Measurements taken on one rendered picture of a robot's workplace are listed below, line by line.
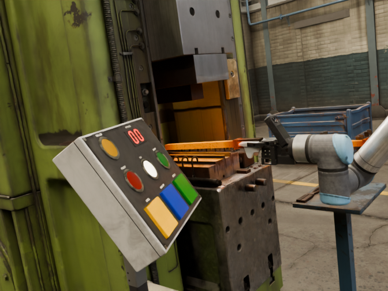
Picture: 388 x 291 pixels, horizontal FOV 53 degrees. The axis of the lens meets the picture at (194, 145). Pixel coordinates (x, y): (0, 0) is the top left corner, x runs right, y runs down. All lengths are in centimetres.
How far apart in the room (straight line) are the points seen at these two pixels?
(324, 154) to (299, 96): 908
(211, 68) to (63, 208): 76
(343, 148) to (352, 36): 840
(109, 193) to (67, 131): 70
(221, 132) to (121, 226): 102
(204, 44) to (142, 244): 80
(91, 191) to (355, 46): 896
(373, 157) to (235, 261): 58
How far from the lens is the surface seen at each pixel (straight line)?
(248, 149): 136
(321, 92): 998
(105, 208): 78
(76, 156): 78
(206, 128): 176
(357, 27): 952
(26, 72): 152
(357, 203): 180
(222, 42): 147
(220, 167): 141
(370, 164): 133
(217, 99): 170
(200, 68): 134
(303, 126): 532
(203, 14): 140
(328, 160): 123
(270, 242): 165
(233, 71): 173
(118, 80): 122
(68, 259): 164
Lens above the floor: 127
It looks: 9 degrees down
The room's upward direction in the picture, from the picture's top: 8 degrees counter-clockwise
